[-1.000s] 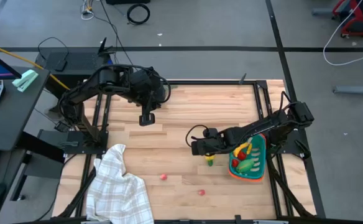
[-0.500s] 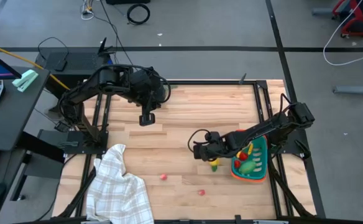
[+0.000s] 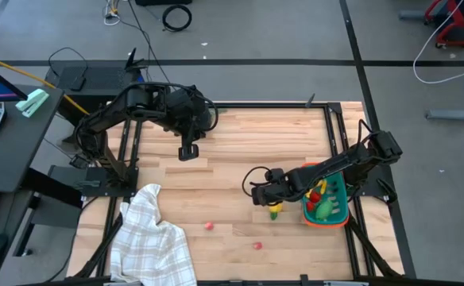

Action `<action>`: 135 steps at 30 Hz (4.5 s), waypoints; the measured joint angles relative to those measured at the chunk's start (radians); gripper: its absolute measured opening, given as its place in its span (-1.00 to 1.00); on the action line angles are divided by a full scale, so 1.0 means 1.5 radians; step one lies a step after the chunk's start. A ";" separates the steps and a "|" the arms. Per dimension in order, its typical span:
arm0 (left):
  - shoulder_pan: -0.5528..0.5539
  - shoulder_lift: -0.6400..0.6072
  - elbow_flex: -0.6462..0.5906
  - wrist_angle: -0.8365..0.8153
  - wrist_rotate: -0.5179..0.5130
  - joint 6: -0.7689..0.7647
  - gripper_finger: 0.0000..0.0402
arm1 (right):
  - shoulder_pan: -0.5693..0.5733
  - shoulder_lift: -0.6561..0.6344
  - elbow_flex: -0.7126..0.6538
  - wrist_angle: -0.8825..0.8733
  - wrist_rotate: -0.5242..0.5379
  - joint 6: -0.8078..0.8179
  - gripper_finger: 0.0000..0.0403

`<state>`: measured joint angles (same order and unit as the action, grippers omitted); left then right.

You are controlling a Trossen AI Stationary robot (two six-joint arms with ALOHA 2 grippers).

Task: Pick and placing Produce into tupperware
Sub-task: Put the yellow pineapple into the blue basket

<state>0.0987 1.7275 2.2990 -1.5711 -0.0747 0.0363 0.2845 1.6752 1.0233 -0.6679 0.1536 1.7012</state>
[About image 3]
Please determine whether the yellow toy banana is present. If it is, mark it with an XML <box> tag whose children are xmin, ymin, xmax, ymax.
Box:
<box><xmin>305</xmin><ymin>179</ymin><xmax>329</xmax><ymax>199</ymax></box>

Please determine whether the green toy cucumber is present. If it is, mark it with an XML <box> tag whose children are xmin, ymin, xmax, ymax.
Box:
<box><xmin>315</xmin><ymin>199</ymin><xmax>335</xmax><ymax>222</ymax></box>

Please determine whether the teal basket with orange rim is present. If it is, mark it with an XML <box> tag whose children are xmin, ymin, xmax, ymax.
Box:
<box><xmin>300</xmin><ymin>161</ymin><xmax>350</xmax><ymax>230</ymax></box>

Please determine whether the black computer tower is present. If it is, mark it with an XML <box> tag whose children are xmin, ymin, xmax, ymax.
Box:
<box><xmin>44</xmin><ymin>47</ymin><xmax>148</xmax><ymax>106</ymax></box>

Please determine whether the white checked dish cloth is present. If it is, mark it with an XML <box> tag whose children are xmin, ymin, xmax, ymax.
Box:
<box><xmin>110</xmin><ymin>183</ymin><xmax>198</xmax><ymax>286</ymax></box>

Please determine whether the mint green stapler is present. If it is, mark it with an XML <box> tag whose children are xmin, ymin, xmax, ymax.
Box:
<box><xmin>15</xmin><ymin>88</ymin><xmax>50</xmax><ymax>118</ymax></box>

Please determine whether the black desk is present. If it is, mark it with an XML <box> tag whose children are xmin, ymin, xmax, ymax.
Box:
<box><xmin>0</xmin><ymin>83</ymin><xmax>65</xmax><ymax>194</ymax></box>

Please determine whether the grey metal floor foot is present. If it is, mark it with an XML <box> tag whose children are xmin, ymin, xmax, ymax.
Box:
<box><xmin>397</xmin><ymin>9</ymin><xmax>428</xmax><ymax>21</ymax></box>
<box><xmin>424</xmin><ymin>103</ymin><xmax>464</xmax><ymax>123</ymax></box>

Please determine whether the red metal cart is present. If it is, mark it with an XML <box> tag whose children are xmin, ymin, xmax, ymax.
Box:
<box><xmin>424</xmin><ymin>0</ymin><xmax>464</xmax><ymax>48</ymax></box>

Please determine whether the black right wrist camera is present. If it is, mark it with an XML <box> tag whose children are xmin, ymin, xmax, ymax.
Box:
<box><xmin>264</xmin><ymin>167</ymin><xmax>287</xmax><ymax>184</ymax></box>

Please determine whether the black aluminium table frame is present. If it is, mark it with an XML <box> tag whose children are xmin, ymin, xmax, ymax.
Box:
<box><xmin>68</xmin><ymin>101</ymin><xmax>406</xmax><ymax>286</ymax></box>

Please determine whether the black floor cable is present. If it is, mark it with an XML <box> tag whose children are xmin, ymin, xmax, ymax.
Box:
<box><xmin>126</xmin><ymin>0</ymin><xmax>173</xmax><ymax>85</ymax></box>

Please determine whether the coiled black cable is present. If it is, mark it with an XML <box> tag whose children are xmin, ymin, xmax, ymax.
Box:
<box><xmin>161</xmin><ymin>3</ymin><xmax>193</xmax><ymax>33</ymax></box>

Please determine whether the yellow cable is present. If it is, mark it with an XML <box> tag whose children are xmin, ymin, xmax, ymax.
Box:
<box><xmin>0</xmin><ymin>51</ymin><xmax>90</xmax><ymax>116</ymax></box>

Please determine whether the white floor cable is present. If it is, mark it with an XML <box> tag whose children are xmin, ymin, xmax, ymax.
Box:
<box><xmin>412</xmin><ymin>0</ymin><xmax>464</xmax><ymax>85</ymax></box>

